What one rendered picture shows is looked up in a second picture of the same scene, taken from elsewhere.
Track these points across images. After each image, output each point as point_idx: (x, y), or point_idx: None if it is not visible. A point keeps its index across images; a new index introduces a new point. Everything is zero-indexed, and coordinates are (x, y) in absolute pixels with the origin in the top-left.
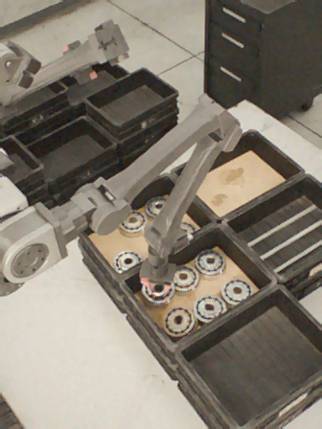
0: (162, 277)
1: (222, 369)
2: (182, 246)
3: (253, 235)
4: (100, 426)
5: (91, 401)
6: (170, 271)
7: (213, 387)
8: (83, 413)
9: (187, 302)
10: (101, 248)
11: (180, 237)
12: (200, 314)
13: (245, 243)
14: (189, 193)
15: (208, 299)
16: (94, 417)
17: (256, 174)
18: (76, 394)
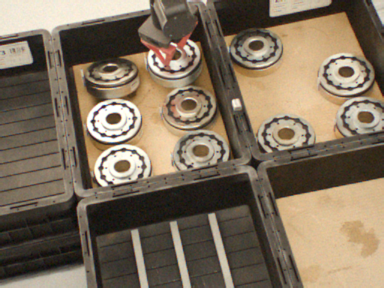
0: (151, 20)
1: (19, 115)
2: (158, 18)
3: (241, 259)
4: (67, 17)
5: (104, 16)
6: (157, 33)
7: (2, 95)
8: (94, 6)
9: (152, 109)
10: (313, 32)
11: (160, 2)
12: (109, 106)
13: (182, 183)
14: None
15: (130, 124)
16: (81, 14)
17: None
18: (123, 4)
